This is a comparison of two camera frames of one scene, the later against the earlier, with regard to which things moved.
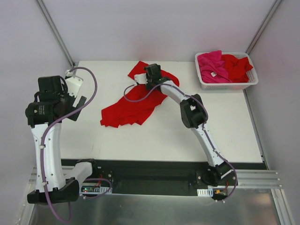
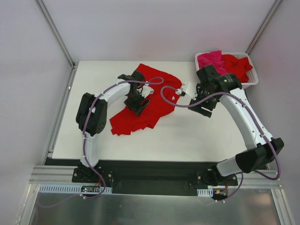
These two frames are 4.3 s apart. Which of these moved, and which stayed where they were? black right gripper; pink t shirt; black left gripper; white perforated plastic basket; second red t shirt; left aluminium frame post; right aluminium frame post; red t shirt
Moved: black left gripper; black right gripper; red t shirt
Stayed: pink t shirt; second red t shirt; white perforated plastic basket; left aluminium frame post; right aluminium frame post
